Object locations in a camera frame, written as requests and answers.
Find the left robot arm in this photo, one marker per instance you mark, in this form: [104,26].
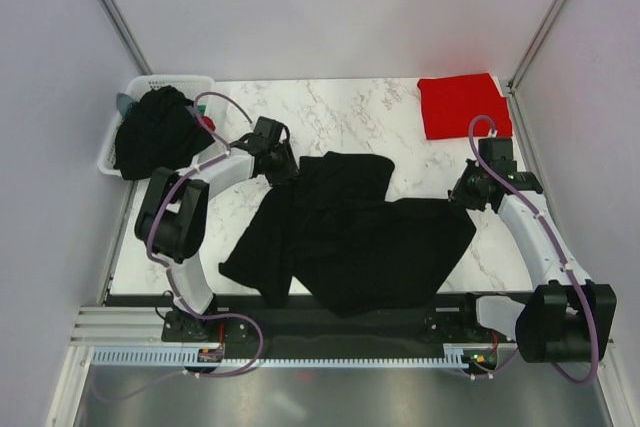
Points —
[172,221]

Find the left aluminium frame post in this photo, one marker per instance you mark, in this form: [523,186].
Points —
[126,35]

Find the white plastic laundry basket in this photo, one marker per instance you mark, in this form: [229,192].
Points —
[192,86]

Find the red garment in basket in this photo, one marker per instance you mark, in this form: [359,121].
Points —
[209,123]

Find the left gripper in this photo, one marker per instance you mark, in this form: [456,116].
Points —
[290,170]

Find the right aluminium frame post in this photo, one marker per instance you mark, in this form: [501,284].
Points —
[536,44]

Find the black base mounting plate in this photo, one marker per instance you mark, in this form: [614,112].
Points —
[303,328]

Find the aluminium frame post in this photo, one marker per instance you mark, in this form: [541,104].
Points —
[126,35]
[536,44]

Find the black t-shirt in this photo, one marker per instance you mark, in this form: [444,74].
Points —
[333,230]

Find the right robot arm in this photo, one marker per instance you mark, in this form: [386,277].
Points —
[567,317]

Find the dark clothes pile in basket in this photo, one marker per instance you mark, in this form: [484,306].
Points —
[160,131]

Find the white slotted cable duct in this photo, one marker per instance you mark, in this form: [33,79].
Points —
[202,358]

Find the folded red t-shirt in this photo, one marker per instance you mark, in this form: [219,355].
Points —
[449,104]

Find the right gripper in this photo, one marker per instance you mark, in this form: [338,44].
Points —
[458,193]

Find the teal garment in basket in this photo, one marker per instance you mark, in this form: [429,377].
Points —
[124,103]

